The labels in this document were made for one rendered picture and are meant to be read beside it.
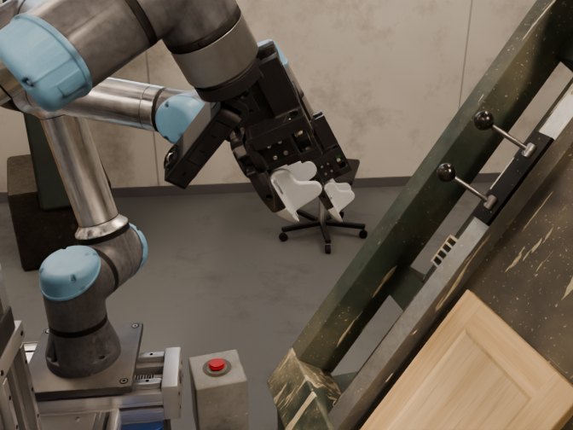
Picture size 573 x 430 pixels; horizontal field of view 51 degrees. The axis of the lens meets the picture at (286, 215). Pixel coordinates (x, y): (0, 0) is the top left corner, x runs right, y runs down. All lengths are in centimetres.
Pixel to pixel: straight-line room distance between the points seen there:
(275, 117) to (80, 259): 74
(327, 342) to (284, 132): 97
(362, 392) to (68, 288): 63
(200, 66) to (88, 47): 10
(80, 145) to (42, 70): 79
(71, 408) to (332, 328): 61
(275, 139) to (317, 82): 408
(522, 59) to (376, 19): 330
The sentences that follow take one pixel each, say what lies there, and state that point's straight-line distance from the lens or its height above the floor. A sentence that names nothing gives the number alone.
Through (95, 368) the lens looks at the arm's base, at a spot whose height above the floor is 105.
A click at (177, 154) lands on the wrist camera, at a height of 164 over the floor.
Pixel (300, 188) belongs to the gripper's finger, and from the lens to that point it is 65.
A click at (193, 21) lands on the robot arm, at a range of 53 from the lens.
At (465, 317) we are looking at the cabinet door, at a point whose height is 119.
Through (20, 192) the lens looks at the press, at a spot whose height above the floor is 52.
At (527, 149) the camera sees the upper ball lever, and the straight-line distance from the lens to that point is 123.
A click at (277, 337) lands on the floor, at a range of 313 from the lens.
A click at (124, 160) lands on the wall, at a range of 483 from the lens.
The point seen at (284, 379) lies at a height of 86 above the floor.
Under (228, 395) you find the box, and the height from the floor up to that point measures 89.
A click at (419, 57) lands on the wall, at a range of 483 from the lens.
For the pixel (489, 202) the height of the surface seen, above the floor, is 138.
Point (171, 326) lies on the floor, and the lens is 327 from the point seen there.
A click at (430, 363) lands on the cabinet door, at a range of 122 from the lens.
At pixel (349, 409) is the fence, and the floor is 95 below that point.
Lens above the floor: 184
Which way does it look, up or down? 24 degrees down
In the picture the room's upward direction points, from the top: straight up
